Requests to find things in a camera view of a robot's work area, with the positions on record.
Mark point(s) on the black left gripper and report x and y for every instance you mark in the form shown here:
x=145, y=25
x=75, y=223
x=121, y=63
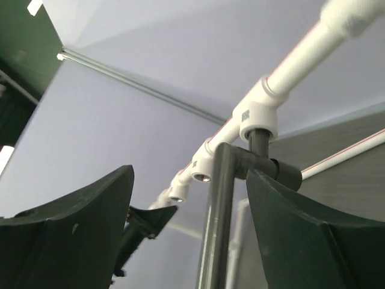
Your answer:
x=141, y=224

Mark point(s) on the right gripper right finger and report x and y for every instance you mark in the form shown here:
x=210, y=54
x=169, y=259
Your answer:
x=305, y=244

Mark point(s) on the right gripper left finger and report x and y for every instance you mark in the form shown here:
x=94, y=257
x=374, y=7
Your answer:
x=70, y=242

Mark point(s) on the dark metal long faucet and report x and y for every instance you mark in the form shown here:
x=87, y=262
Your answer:
x=230, y=163

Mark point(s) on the white PVC pipe frame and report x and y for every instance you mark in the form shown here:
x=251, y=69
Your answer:
x=339, y=21

